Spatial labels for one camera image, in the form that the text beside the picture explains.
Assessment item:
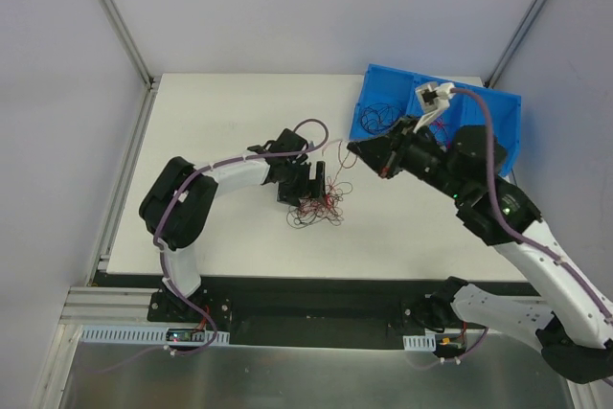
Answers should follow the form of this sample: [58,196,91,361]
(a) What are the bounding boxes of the red and black wires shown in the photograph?
[284,178,354,229]

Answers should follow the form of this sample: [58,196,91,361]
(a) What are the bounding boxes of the right white slotted cable duct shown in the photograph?
[402,335,437,352]

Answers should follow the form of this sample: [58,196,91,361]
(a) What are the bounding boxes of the aluminium front rail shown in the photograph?
[60,285,159,325]

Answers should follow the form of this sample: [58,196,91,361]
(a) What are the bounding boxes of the left white slotted cable duct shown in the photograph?
[80,326,230,347]

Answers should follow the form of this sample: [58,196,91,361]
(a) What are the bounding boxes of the left aluminium frame post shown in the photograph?
[71,0,162,89]

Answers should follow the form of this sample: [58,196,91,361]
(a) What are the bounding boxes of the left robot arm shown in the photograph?
[139,128,326,322]

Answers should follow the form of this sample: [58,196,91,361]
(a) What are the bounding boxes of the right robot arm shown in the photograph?
[348,116,612,384]

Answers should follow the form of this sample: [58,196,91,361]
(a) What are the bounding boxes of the black wire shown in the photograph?
[359,102,403,136]

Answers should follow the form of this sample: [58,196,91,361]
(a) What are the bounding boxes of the aluminium frame post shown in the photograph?
[71,0,162,89]
[484,0,550,88]

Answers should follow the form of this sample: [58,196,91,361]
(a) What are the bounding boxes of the white slotted cable duct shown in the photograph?
[80,326,230,347]
[402,335,437,352]

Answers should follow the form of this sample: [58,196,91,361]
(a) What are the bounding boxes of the right aluminium frame post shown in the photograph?
[484,0,550,88]

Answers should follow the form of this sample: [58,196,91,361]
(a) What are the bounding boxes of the blue plastic three-compartment bin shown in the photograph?
[348,63,523,178]

